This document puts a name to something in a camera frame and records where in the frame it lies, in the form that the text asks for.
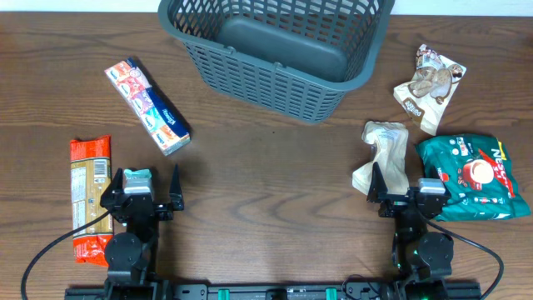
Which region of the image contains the black cable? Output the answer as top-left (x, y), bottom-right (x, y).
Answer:
top-left (424, 218), bottom-right (506, 300)
top-left (20, 210), bottom-right (113, 300)

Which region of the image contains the Kleenex tissue multipack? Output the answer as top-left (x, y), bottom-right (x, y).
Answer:
top-left (105, 57), bottom-right (191, 156)

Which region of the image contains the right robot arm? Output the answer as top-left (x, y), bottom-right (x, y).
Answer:
top-left (366, 162), bottom-right (454, 299)

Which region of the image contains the left black cable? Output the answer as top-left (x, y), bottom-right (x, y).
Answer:
top-left (20, 210), bottom-right (113, 300)

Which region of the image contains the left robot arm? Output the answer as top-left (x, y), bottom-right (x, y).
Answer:
top-left (100, 167), bottom-right (184, 300)

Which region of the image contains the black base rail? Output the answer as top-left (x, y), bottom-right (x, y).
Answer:
top-left (64, 278), bottom-right (481, 300)

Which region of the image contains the mint green wipes packet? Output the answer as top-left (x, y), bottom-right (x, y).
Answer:
top-left (124, 169), bottom-right (152, 180)

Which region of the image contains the grey plastic lattice basket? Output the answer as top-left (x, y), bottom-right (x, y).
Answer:
top-left (157, 0), bottom-right (395, 123)

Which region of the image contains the right black cable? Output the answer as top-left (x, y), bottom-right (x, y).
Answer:
top-left (424, 218), bottom-right (506, 300)

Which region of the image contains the orange spaghetti packet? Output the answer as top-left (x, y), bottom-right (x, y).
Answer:
top-left (70, 135), bottom-right (113, 267)

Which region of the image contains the green Nescafe coffee bag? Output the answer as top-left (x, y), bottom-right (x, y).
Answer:
top-left (416, 134), bottom-right (531, 222)

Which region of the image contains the beige paper pouch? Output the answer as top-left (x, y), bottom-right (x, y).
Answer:
top-left (352, 121), bottom-right (409, 195)

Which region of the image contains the brown cookie pouch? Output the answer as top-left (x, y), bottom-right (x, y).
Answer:
top-left (393, 44), bottom-right (466, 136)

